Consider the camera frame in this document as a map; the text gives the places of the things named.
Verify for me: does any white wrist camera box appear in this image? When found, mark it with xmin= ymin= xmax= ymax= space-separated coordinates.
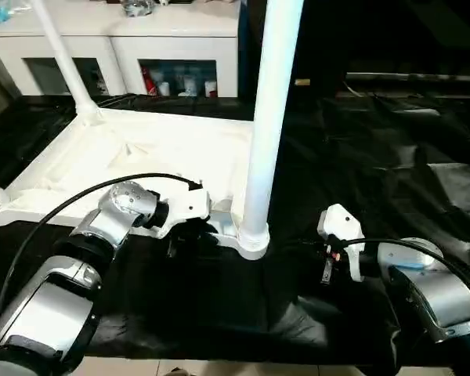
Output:
xmin=316 ymin=203 xmax=366 ymax=283
xmin=152 ymin=190 xmax=212 ymax=240

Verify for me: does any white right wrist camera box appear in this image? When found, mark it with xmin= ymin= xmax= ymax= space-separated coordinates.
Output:
xmin=316 ymin=203 xmax=366 ymax=283

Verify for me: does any white plastic table top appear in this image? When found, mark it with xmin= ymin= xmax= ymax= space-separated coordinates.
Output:
xmin=0 ymin=107 xmax=271 ymax=262

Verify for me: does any teal crumpled bag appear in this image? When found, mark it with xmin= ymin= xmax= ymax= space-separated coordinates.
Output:
xmin=0 ymin=3 xmax=20 ymax=25

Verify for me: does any black long pole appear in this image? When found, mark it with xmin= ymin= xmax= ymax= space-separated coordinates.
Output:
xmin=346 ymin=72 xmax=470 ymax=83

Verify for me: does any grey ornament on cabinet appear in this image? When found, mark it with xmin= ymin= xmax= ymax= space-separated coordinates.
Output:
xmin=121 ymin=0 xmax=156 ymax=16

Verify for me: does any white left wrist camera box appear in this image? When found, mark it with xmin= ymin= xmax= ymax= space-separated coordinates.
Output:
xmin=152 ymin=190 xmax=212 ymax=240

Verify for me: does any black glossy mat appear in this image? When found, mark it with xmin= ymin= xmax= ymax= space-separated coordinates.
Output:
xmin=0 ymin=93 xmax=470 ymax=369

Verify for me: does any black backdrop cloth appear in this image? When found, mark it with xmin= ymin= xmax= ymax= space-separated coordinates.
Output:
xmin=237 ymin=0 xmax=470 ymax=97

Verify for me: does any grey brown curtain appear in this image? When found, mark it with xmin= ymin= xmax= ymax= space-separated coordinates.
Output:
xmin=0 ymin=38 xmax=20 ymax=122

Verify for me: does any white cabinet with glass doors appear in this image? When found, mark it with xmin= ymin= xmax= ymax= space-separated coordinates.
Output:
xmin=0 ymin=0 xmax=240 ymax=98

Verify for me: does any red packet in cabinet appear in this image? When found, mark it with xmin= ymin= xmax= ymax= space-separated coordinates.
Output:
xmin=142 ymin=67 xmax=157 ymax=96

